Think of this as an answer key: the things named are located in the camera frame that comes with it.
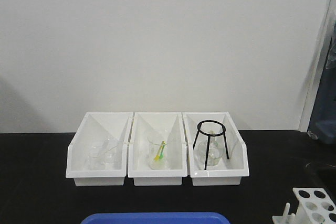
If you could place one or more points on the glass alcohol lamp flask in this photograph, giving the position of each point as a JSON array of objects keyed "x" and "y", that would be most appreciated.
[{"x": 209, "y": 149}]

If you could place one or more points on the white storage bin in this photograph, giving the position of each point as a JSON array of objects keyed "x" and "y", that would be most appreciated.
[
  {"x": 96, "y": 127},
  {"x": 138, "y": 168},
  {"x": 227, "y": 171}
]

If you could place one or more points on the blue-grey pegboard drying rack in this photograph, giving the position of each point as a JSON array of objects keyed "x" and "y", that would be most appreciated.
[{"x": 322, "y": 121}]

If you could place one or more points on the black wire tripod stand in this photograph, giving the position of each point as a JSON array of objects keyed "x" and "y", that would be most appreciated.
[{"x": 216, "y": 126}]

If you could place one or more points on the right white storage bin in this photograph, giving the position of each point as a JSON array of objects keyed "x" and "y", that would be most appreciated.
[{"x": 227, "y": 171}]

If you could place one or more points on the yellow plastic spatula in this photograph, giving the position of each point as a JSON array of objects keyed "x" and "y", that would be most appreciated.
[{"x": 156, "y": 158}]

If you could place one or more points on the middle white storage bin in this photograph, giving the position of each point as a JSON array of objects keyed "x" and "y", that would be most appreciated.
[{"x": 138, "y": 168}]

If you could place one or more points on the blue plastic tray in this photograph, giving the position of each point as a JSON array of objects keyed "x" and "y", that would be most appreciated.
[{"x": 157, "y": 217}]

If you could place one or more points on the green plastic spatula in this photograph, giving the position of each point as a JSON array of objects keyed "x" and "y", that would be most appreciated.
[{"x": 162, "y": 149}]

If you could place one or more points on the glass beaker with sticks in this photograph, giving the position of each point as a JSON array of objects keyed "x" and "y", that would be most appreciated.
[{"x": 155, "y": 139}]

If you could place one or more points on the glassware in left bin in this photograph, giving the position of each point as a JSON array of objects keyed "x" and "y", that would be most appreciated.
[{"x": 102, "y": 153}]

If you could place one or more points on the left white storage bin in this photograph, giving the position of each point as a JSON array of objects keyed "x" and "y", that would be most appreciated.
[{"x": 96, "y": 127}]

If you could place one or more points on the white test tube rack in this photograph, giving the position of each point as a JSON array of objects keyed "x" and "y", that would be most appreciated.
[{"x": 314, "y": 206}]

